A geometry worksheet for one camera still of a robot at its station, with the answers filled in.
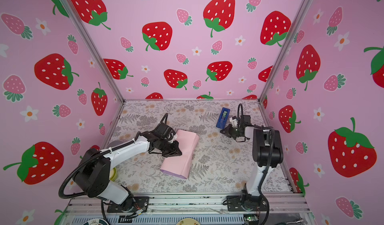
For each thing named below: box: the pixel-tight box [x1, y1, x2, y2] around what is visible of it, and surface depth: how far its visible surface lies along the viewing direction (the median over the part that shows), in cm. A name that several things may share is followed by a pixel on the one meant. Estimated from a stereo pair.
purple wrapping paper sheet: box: [160, 129, 200, 179], surface depth 83 cm
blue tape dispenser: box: [216, 107, 231, 129], surface depth 106 cm
